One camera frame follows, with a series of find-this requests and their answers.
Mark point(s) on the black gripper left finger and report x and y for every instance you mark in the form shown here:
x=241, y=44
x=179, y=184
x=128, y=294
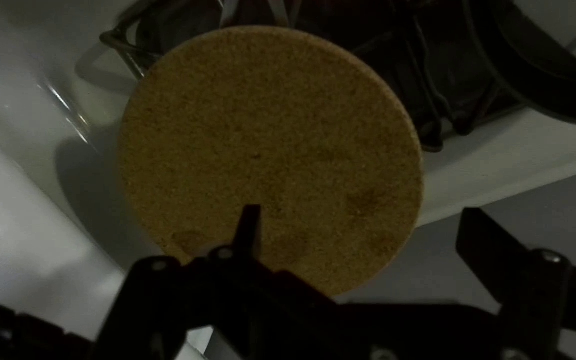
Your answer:
x=248, y=230

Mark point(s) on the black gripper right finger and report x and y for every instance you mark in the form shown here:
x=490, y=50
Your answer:
x=501, y=261

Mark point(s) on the round wooden coaster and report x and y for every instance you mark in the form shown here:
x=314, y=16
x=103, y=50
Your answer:
x=268, y=161

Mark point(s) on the black frying pan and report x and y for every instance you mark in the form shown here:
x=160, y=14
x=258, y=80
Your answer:
x=540, y=80

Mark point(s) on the white gas stove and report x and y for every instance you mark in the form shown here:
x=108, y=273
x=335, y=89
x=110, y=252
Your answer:
x=14, y=201

